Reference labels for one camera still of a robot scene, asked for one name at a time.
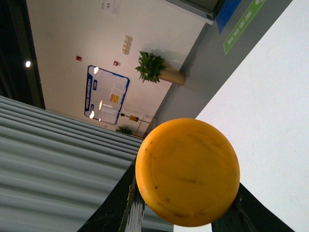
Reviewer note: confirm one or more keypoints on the left potted plant gold pot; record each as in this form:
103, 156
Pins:
153, 69

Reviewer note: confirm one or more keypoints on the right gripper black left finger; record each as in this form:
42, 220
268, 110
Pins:
123, 209

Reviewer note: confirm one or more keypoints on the blue framed notice board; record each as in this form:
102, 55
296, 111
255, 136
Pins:
104, 95

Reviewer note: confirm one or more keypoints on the grey curtain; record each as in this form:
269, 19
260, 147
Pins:
55, 172

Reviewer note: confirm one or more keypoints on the yellow push button switch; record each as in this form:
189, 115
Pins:
187, 172

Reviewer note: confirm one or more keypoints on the beige wall switch row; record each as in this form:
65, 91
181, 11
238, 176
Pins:
127, 45

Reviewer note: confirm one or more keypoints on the red fire alarm box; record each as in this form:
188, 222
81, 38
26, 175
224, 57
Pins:
117, 63

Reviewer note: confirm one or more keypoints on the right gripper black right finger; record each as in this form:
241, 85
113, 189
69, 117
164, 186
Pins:
247, 214

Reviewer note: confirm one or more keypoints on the green floor sign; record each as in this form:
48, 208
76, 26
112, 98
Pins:
241, 25

